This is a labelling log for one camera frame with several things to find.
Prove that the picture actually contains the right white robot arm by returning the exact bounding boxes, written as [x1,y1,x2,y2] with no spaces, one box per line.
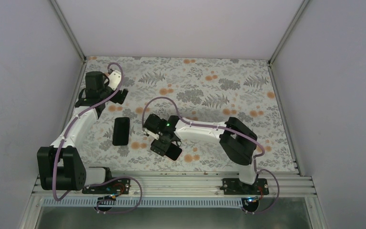
[142,114,258,194]

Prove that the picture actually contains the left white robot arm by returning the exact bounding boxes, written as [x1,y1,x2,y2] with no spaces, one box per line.
[37,70,128,193]

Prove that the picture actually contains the black phone on table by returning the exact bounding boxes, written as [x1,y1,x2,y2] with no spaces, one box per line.
[112,117,130,146]

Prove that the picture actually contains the floral patterned table mat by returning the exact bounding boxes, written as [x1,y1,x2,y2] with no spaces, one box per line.
[79,56,296,173]

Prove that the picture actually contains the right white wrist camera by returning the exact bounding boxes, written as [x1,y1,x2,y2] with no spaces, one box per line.
[142,128,159,140]

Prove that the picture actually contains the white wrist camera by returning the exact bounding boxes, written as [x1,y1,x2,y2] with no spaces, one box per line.
[108,70,122,91]
[142,128,159,140]

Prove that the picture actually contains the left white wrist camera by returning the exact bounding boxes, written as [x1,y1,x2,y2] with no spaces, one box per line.
[108,70,122,91]

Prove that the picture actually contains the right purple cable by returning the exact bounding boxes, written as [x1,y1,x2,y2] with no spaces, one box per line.
[141,96,280,215]

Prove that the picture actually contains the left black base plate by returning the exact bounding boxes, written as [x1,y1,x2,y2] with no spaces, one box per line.
[82,178,131,195]

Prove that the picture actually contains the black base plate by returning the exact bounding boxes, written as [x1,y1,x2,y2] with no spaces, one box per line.
[220,178,269,195]
[82,178,131,195]

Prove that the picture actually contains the grey slotted cable duct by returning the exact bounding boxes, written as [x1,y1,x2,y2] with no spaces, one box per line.
[41,197,243,208]

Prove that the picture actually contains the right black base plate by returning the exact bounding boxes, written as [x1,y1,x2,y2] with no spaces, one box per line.
[220,178,269,195]

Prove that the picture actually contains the aluminium rail frame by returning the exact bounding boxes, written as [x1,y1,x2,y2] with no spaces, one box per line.
[31,171,317,198]

